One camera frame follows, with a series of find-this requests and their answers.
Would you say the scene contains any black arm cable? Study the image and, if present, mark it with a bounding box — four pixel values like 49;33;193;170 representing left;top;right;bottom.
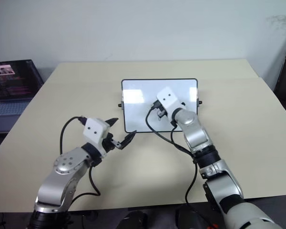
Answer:
60;115;102;200
145;101;199;205

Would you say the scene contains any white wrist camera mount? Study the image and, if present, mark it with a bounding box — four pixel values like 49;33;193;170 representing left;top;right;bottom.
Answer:
156;86;186;115
83;117;110;158

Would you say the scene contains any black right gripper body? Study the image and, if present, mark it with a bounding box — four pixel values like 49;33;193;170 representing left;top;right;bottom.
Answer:
152;100;169;119

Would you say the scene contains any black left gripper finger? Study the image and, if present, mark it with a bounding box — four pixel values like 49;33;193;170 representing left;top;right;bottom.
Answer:
112;130;137;150
105;117;119;127

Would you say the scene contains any dark rounded shape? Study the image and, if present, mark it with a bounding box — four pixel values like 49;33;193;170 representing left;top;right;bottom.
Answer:
174;202;207;229
116;209;149;229

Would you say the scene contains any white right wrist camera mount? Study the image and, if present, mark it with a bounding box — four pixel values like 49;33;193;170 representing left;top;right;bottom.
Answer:
156;86;186;115

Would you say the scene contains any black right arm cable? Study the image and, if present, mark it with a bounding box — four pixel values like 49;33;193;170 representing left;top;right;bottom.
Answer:
145;101;199;205

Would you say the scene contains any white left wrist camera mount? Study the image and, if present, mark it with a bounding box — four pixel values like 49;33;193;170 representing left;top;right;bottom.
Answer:
83;117;110;158

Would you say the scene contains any open grey laptop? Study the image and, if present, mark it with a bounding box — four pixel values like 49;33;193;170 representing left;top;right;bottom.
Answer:
0;59;44;135

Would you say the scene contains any black-framed tabletop whiteboard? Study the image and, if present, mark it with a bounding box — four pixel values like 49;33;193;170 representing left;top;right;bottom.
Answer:
117;77;203;134

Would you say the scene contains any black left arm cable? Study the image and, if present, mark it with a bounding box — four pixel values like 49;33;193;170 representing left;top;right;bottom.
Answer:
60;115;102;200

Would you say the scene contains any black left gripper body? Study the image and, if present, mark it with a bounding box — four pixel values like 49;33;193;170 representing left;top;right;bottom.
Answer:
102;134;116;152

